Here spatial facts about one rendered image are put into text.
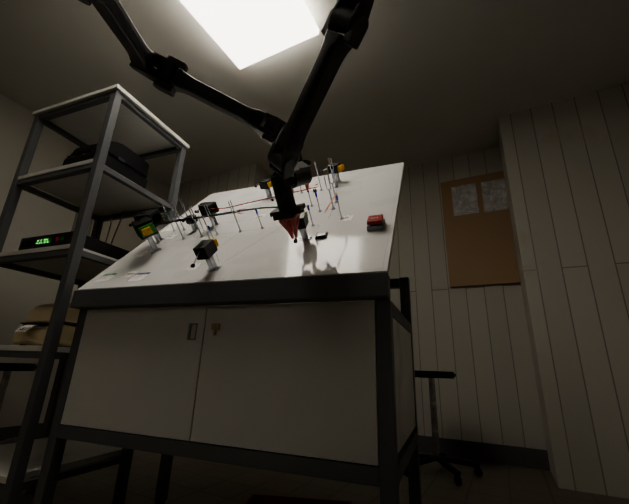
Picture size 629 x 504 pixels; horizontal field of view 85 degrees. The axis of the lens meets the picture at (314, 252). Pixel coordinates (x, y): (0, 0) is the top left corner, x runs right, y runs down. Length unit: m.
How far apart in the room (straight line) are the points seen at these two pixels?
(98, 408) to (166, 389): 0.28
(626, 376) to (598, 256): 0.73
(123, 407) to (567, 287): 2.56
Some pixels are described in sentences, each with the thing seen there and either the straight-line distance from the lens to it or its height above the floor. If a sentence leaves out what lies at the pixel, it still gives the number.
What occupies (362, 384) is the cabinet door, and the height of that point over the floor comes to 0.58.
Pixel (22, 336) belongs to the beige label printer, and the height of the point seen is 0.70.
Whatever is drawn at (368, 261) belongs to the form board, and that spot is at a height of 0.91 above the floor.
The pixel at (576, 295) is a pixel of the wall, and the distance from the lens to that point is 2.81.
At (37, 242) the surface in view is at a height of 1.10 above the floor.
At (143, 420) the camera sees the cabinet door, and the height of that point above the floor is 0.44.
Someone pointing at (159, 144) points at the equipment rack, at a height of 1.83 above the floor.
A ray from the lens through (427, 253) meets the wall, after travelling 3.37.
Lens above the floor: 0.62
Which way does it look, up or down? 18 degrees up
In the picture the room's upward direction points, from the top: 2 degrees clockwise
